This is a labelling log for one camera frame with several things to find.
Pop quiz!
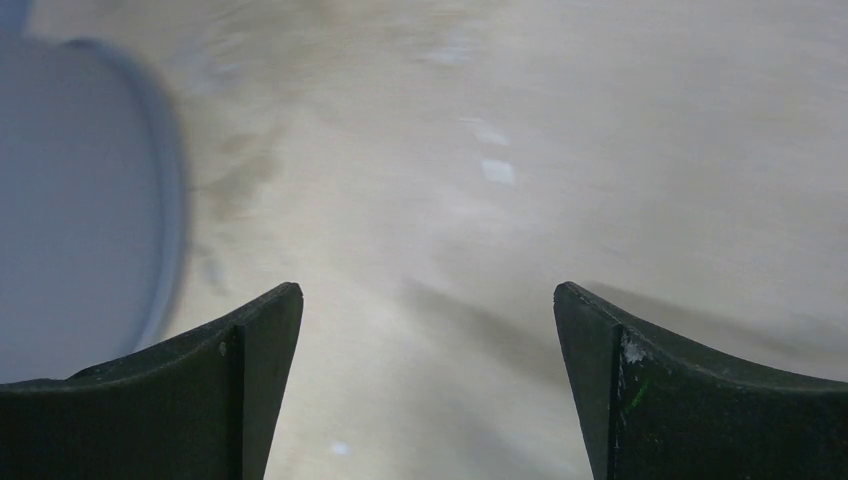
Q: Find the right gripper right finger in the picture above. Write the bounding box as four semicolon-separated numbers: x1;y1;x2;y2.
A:
553;282;847;479

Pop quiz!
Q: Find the large grey plastic bucket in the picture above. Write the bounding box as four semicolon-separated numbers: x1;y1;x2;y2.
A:
1;1;187;383

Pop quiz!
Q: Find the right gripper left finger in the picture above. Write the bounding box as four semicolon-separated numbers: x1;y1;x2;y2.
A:
1;283;304;479

